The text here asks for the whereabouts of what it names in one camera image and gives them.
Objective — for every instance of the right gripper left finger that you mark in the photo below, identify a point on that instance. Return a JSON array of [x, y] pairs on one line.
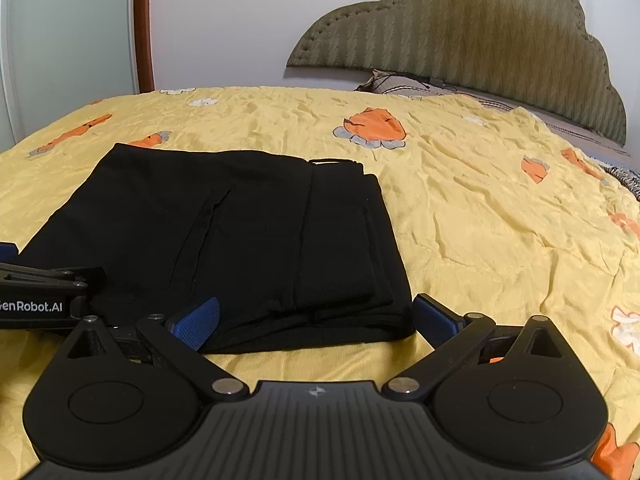
[[127, 394]]

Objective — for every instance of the olive padded headboard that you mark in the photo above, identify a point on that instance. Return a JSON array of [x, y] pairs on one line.
[[536, 52]]

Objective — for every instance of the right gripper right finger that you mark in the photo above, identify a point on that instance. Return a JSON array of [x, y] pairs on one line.
[[508, 395]]

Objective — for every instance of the black pants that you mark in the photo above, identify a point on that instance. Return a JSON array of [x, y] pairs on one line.
[[297, 254]]

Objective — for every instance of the frosted floral wardrobe door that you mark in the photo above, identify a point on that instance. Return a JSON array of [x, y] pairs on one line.
[[59, 55]]

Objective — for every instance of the zebra striped cloth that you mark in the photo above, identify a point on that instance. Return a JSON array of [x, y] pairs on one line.
[[629, 178]]

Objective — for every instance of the brown wooden door frame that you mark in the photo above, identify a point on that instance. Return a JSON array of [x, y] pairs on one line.
[[142, 42]]

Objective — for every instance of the yellow carrot print bedsheet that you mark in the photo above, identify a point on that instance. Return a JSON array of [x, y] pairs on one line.
[[492, 212]]

